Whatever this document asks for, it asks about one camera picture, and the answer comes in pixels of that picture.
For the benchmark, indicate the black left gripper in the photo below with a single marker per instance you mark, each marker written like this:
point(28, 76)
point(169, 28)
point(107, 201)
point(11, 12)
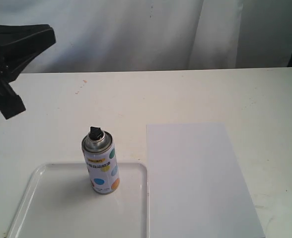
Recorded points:
point(19, 46)

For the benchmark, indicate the white polka-dot spray can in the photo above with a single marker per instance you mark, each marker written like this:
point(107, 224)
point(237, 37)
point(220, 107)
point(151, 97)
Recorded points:
point(100, 157)

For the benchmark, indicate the white backdrop cloth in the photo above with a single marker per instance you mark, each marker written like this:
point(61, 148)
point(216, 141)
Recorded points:
point(142, 35)

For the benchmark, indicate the white square plastic tray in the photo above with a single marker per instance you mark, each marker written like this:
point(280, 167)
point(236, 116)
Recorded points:
point(59, 202)

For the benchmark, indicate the white paper sheet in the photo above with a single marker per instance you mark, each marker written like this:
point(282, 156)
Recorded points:
point(197, 189)

